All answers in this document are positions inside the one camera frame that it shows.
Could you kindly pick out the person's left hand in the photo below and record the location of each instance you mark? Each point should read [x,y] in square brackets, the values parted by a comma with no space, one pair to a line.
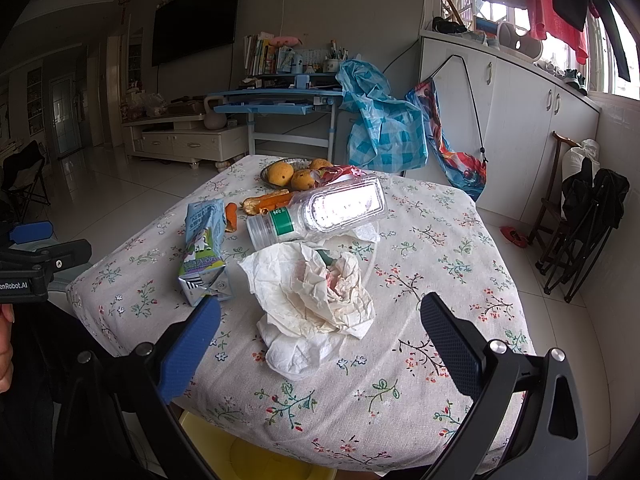
[5,350]

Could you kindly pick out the red snack wrapper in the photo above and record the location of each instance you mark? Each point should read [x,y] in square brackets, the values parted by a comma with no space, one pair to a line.
[337,174]

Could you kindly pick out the row of books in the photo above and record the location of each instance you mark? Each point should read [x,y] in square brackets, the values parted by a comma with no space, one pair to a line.
[260,55]

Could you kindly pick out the blue study desk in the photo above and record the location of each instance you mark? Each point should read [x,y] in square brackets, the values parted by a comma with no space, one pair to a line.
[270,105]

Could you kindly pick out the small white tissue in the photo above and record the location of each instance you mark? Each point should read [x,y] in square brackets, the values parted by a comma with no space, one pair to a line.
[367,232]

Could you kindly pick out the pen holder with pens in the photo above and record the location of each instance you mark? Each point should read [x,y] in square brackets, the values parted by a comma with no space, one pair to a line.
[332,64]

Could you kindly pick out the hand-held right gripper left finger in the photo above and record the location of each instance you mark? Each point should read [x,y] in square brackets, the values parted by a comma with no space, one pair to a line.
[190,350]

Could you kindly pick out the white television stand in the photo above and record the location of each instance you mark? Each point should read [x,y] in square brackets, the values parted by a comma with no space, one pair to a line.
[180,140]

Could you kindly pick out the yellow mango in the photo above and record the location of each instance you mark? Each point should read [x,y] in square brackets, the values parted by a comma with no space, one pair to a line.
[280,172]
[305,180]
[320,164]

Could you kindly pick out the grey fruit plate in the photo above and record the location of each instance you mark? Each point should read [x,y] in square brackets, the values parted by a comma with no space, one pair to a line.
[264,172]

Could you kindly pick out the red slipper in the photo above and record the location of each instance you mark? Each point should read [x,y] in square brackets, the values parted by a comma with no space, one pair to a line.
[514,236]

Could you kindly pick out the long orange peel strip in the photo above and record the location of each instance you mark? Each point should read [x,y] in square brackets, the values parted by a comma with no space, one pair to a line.
[272,200]

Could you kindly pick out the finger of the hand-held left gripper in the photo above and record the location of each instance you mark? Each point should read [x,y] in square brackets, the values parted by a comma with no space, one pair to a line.
[32,233]

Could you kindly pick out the green sponge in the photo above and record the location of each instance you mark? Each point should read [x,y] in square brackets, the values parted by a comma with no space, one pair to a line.
[326,257]

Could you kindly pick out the blue checked plastic bag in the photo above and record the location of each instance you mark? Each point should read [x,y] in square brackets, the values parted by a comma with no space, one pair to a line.
[385,130]

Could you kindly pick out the yellow plastic basin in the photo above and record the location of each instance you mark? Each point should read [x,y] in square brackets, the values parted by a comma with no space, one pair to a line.
[260,455]

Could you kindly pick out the person's black pants leg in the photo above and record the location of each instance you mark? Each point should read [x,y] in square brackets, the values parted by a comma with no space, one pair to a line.
[30,410]

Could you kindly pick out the pink plush toy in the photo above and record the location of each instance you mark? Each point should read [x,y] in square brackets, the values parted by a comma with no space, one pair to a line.
[286,40]

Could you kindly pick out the clear plastic bottle green label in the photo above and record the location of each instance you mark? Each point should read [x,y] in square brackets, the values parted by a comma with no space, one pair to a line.
[340,205]

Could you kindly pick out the blue milk carton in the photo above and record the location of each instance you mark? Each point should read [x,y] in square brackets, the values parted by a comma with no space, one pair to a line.
[200,245]

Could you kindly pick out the pale kettlebell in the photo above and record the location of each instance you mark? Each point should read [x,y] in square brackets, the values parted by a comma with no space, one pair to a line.
[215,119]

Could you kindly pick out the stained tissue paper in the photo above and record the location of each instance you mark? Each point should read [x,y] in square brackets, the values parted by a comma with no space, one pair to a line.
[300,300]

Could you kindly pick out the black folded chair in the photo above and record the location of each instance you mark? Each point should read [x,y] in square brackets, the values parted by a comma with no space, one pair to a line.
[600,205]

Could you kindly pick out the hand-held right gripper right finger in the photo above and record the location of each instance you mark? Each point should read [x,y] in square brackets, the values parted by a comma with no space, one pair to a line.
[450,345]

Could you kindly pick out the white sack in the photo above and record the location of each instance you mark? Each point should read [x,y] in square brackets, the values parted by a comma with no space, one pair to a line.
[580,160]

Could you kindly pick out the small blue box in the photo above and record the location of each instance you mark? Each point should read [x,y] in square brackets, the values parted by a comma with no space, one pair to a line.
[302,81]

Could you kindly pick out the white cabinet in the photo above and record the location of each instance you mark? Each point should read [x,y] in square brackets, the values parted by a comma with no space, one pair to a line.
[520,110]

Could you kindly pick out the wooden chair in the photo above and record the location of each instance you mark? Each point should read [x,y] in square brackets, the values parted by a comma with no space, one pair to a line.
[547,210]

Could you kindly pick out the black flat television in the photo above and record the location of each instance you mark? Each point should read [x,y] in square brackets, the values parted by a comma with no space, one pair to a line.
[195,20]

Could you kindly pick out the small carrot piece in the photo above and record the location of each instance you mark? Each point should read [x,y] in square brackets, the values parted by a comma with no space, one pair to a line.
[231,215]

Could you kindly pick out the red hanging garment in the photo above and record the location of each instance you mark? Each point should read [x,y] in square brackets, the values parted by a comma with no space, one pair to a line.
[545,15]

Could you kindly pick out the large white tissue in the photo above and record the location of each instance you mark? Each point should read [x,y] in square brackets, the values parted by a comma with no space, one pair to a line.
[295,355]

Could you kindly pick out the colourful printed bag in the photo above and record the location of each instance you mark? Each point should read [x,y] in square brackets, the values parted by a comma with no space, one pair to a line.
[460,165]

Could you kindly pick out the black folding camp chair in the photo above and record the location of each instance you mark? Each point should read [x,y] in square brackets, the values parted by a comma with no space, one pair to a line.
[25,170]

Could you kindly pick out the floral tablecloth covered table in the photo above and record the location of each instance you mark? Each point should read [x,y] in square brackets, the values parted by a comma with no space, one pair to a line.
[425,270]

